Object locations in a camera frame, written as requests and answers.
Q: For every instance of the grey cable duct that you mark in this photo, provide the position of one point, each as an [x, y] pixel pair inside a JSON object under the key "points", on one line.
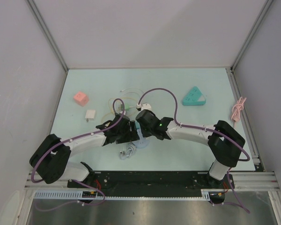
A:
{"points": [[194, 195]]}

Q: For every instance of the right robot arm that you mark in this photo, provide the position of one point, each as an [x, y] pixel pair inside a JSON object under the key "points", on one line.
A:
{"points": [[225, 142]]}

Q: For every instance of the white cube charger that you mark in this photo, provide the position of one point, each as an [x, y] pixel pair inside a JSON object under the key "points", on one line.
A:
{"points": [[90, 115]]}

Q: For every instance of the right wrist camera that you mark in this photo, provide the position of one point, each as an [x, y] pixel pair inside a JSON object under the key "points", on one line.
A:
{"points": [[144, 106]]}

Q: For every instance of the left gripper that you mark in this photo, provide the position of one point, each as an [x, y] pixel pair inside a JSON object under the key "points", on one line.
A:
{"points": [[131, 136]]}

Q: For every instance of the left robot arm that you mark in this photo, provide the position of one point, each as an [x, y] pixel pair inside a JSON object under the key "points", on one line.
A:
{"points": [[50, 161]]}

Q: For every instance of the blue round power strip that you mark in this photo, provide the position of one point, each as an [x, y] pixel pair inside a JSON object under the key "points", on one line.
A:
{"points": [[131, 148]]}

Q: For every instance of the green charger plug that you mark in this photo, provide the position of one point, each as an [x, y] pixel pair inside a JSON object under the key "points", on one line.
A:
{"points": [[124, 107]]}

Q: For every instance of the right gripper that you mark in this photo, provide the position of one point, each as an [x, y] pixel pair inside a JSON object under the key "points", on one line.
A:
{"points": [[145, 134]]}

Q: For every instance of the teal charger plug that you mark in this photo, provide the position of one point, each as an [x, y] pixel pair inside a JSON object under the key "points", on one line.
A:
{"points": [[137, 125]]}

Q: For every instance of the teal triangular power strip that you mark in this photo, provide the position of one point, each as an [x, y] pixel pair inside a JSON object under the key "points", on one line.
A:
{"points": [[194, 97]]}

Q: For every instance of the pink cube socket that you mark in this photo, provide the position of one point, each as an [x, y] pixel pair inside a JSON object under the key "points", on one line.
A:
{"points": [[81, 98]]}

